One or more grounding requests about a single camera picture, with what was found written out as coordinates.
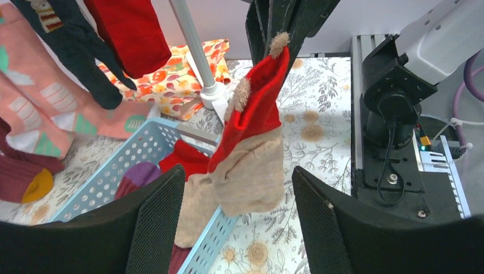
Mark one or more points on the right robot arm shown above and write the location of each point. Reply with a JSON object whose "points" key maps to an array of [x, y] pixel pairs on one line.
{"points": [[399, 73]]}

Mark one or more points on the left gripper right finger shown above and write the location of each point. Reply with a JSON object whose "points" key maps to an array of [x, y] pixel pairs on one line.
{"points": [[344, 235]]}

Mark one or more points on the pink sock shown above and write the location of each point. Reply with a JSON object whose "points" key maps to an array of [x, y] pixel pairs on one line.
{"points": [[31, 130], [36, 70]]}

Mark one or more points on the purple patterned sock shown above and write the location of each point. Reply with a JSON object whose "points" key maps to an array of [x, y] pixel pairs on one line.
{"points": [[25, 177]]}

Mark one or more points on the floral table mat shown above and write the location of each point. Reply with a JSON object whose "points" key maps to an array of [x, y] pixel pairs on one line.
{"points": [[314, 107]]}

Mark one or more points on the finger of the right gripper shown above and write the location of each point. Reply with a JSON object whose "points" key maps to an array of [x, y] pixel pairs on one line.
{"points": [[307, 19], [258, 25]]}

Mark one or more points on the red santa sock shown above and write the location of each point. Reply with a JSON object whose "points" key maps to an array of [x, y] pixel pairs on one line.
{"points": [[192, 160]]}

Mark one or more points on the orange floral cloth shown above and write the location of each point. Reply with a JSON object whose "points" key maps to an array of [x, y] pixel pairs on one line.
{"points": [[175, 86]]}

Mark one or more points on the purple patchwork sock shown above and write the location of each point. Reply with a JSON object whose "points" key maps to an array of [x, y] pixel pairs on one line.
{"points": [[137, 177]]}

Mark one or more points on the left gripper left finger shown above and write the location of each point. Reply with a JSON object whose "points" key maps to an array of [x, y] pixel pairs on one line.
{"points": [[133, 234]]}

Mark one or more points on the blue plastic basket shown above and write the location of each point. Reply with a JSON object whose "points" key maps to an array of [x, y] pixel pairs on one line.
{"points": [[137, 160]]}

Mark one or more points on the metal drying rack stand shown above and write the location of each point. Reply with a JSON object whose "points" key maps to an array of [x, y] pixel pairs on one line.
{"points": [[214, 94]]}

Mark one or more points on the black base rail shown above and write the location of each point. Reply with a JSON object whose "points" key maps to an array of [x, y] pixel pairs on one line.
{"points": [[414, 181]]}

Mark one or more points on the red beige sock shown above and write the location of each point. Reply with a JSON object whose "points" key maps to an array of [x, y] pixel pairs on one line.
{"points": [[198, 205], [247, 166]]}

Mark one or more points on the navy christmas sock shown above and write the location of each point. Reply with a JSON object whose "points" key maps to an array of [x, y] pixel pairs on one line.
{"points": [[66, 31]]}

